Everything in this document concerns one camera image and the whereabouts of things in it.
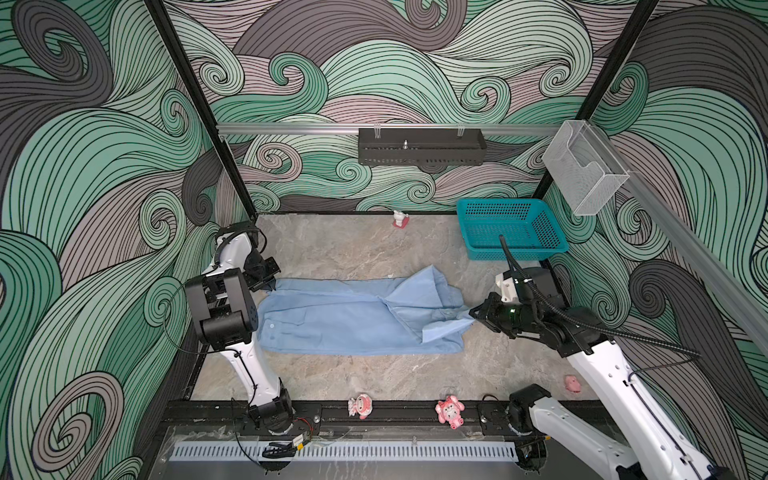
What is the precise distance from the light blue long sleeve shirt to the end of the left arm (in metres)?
0.03

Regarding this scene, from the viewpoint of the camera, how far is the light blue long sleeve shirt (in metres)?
0.85

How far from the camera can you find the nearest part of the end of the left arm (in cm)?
78
